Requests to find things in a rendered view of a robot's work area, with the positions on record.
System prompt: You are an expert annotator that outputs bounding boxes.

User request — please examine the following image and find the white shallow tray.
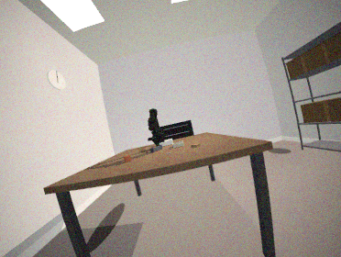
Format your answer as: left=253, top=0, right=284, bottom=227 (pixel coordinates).
left=172, top=141, right=184, bottom=148

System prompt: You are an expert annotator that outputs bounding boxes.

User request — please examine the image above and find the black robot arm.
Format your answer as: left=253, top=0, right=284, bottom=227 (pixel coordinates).
left=148, top=108, right=165, bottom=143

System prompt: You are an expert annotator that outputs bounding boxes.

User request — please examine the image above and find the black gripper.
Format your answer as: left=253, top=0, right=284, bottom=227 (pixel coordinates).
left=148, top=130, right=164, bottom=146

